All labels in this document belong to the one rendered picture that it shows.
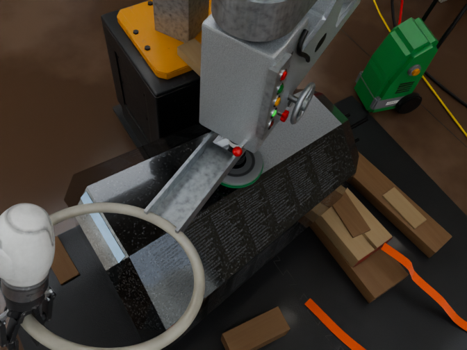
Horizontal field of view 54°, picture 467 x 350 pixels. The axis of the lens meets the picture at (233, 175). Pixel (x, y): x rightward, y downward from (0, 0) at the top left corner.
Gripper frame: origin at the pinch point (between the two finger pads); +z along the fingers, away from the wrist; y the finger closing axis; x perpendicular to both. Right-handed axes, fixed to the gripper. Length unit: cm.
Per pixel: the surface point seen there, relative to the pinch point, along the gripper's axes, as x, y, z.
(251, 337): -18, 98, 74
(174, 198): 11, 53, -12
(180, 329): -23.7, 25.3, -10.5
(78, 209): 21.8, 27.1, -10.5
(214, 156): 14, 72, -19
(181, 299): 0, 60, 34
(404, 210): -29, 204, 35
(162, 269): 9, 56, 24
